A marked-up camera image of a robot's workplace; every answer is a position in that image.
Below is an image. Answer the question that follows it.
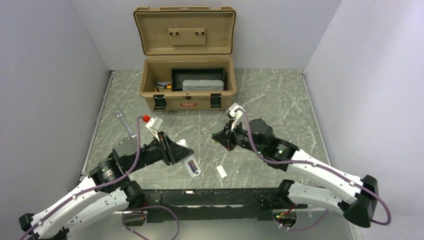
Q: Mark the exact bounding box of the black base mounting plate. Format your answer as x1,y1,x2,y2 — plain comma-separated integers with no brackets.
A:
125,187,307,223

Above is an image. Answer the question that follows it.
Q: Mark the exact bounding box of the grey plastic case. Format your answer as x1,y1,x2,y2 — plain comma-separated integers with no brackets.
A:
182,79,224,92

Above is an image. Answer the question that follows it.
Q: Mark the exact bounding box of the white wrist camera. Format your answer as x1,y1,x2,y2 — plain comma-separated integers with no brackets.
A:
226,102,246,132
141,114,163,133

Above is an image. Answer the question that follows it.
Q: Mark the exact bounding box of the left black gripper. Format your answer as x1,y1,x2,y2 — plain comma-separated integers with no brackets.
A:
127,131,195,172

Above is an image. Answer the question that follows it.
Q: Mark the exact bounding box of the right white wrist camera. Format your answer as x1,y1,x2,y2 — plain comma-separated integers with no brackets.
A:
226,102,246,132

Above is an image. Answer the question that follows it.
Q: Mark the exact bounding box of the white remote control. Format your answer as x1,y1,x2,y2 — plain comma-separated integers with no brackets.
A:
176,139,201,179

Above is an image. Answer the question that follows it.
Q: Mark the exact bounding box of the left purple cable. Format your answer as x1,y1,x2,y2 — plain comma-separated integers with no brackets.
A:
19,115,181,240

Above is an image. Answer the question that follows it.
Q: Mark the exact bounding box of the black toolbox tray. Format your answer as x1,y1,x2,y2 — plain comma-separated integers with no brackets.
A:
171,67,226,92

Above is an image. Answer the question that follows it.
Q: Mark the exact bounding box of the purple cable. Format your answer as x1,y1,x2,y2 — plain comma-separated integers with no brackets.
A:
238,107,392,232
19,115,181,240

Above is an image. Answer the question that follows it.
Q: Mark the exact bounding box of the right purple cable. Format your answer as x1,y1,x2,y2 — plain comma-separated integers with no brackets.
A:
238,107,392,232

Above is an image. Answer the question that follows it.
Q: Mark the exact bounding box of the orange handled tool in toolbox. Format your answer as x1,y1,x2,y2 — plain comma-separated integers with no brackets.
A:
155,81,172,92

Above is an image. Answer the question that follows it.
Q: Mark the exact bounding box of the white battery cover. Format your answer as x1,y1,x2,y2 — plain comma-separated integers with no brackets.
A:
216,165,228,179

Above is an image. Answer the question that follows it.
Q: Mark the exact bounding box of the silver open-end wrench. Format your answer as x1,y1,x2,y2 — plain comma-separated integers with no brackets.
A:
114,108,137,138

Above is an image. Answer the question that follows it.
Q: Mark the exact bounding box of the tan plastic toolbox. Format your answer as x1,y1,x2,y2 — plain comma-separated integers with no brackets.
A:
133,6,237,112

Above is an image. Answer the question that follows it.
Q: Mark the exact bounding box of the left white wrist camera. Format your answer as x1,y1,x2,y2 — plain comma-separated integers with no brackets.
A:
141,114,163,133

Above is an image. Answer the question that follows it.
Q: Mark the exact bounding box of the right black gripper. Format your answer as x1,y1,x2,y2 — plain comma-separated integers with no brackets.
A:
213,117,266,155

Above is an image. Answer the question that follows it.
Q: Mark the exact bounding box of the aluminium rail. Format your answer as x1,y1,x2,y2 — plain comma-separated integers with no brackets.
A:
123,185,348,214

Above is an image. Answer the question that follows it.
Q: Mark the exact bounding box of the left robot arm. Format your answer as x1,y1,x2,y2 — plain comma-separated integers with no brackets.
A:
18,132,201,240

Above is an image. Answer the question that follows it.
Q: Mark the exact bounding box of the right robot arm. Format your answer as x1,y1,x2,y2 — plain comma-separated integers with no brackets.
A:
211,118,378,228

